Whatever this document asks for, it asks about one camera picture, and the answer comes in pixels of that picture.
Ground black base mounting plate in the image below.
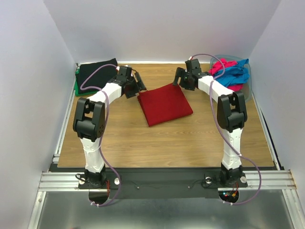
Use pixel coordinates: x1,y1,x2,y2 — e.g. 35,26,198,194
76,167,248,203

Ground blue t-shirt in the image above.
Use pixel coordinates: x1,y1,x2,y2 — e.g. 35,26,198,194
216,58,250,87

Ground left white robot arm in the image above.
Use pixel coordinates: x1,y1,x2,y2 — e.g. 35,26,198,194
73,64,146,188

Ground pink t-shirt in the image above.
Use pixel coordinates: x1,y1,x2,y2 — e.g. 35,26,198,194
209,58,243,91

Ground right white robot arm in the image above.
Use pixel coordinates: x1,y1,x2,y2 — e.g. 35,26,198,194
173,57,247,186

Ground folded black t-shirt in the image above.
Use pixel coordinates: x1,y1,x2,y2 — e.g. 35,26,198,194
79,58,118,93

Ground folded green t-shirt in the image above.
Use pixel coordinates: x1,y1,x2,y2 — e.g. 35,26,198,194
74,67,96,96

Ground aluminium frame rail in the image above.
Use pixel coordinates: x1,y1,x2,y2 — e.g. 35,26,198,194
28,88,81,229

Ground grey plastic basket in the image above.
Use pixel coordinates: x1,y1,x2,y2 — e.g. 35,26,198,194
216,55,252,102

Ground red t-shirt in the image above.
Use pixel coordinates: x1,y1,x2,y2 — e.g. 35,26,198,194
137,83,193,127

